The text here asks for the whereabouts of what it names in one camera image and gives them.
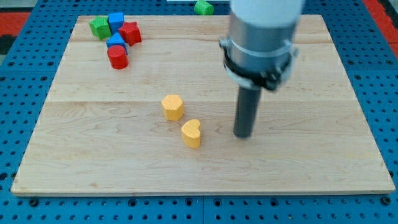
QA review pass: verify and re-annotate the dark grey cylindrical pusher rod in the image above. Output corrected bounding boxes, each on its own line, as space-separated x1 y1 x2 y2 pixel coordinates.
233 87 261 138

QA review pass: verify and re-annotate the yellow heart block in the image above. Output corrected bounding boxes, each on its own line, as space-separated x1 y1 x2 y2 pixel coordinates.
181 119 201 149

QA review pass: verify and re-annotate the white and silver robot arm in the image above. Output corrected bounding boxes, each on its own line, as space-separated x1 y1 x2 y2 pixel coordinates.
219 0 305 139

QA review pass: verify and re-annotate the yellow hexagon block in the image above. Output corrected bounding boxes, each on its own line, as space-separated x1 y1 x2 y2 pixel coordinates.
161 95 184 121

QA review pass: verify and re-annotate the green cylinder block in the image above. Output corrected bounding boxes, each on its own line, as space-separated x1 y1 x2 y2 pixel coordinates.
193 0 214 16

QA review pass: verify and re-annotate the light wooden board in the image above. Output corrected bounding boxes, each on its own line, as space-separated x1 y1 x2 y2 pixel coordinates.
11 15 395 197

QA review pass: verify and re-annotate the red cylinder block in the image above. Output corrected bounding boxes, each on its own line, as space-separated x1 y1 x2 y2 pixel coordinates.
107 45 129 70

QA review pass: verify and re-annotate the red star block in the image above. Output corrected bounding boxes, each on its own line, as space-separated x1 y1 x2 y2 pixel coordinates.
118 21 142 46

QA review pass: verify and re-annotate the blue triangle block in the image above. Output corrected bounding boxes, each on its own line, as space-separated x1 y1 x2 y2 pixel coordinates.
106 33 128 54

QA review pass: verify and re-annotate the blue cube block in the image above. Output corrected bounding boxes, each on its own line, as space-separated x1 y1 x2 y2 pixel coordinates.
108 12 124 34

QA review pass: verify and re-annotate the green star block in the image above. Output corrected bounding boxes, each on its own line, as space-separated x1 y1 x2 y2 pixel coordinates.
89 16 112 40

